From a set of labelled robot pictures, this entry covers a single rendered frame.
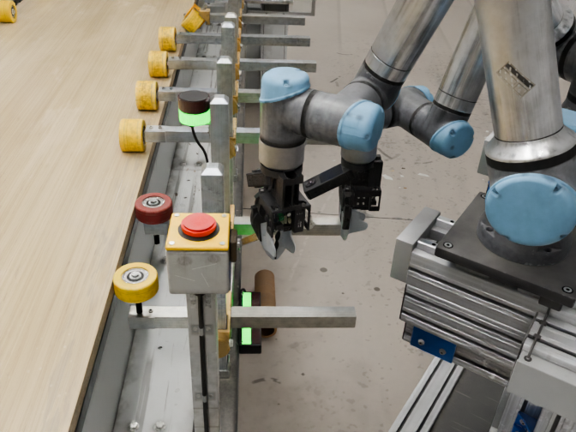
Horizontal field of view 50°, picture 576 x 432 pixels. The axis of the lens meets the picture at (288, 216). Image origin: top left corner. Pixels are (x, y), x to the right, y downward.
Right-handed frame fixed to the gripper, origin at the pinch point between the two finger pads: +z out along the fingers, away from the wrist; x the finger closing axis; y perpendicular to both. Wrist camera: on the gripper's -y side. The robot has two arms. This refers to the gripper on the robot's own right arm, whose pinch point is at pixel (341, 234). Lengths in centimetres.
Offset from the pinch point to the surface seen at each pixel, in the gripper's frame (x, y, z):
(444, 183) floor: 164, 81, 84
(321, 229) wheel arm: -1.5, -5.0, -2.6
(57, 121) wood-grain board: 41, -72, -9
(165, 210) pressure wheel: -2.8, -38.8, -8.9
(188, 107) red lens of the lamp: -6.8, -31.8, -34.2
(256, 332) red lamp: -18.8, -19.5, 11.7
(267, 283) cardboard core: 72, -15, 74
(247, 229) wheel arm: -1.5, -21.4, -2.8
